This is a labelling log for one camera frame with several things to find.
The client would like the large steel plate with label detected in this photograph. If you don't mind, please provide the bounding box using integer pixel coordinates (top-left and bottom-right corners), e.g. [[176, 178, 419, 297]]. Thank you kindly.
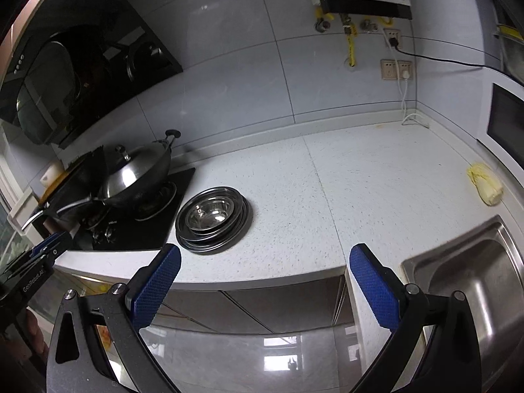
[[174, 186, 253, 254]]

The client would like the large steel bowl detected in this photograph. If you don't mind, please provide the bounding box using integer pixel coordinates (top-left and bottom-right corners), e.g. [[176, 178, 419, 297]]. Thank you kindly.
[[181, 191, 242, 235]]

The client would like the person left hand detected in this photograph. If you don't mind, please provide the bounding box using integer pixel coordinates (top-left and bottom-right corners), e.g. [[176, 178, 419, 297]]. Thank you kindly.
[[24, 309, 49, 361]]

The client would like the black frying pan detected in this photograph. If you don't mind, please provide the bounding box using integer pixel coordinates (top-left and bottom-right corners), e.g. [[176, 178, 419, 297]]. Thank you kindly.
[[21, 195, 106, 230]]

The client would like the black gas stove top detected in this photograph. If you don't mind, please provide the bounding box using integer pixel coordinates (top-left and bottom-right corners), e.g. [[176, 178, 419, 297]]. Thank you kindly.
[[40, 166, 197, 253]]

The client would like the stainless steel sink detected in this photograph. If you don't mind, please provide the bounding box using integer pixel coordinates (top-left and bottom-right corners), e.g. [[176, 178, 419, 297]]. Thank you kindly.
[[402, 215, 523, 392]]

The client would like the steel bowl at right edge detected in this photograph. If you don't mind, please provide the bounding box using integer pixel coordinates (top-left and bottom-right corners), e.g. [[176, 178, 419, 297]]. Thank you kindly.
[[186, 198, 234, 232]]

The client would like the yellow dish cloth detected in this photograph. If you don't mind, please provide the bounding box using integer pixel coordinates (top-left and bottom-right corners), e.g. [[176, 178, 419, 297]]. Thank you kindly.
[[466, 162, 504, 207]]

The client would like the black range hood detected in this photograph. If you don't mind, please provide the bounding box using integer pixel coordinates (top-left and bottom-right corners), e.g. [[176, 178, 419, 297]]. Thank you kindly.
[[1, 0, 183, 148]]

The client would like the white microwave oven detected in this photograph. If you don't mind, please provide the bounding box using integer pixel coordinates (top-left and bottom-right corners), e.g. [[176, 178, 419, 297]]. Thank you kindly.
[[476, 66, 524, 185]]

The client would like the white power cable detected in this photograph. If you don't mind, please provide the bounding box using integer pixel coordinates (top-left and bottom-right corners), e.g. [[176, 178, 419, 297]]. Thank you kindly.
[[384, 28, 430, 129]]

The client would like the white double wall socket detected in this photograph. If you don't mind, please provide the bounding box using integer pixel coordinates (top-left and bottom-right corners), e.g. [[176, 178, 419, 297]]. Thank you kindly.
[[380, 60, 413, 81]]

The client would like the black power cable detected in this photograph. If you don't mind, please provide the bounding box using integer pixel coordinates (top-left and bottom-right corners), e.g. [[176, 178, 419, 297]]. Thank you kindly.
[[388, 37, 503, 70]]

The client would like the white wall socket upper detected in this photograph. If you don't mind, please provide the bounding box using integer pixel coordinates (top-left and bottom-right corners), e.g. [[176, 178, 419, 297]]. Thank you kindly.
[[383, 28, 402, 48]]

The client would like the yellow gas hose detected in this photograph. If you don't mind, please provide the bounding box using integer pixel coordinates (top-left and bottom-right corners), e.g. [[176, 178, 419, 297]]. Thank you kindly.
[[345, 24, 358, 68]]

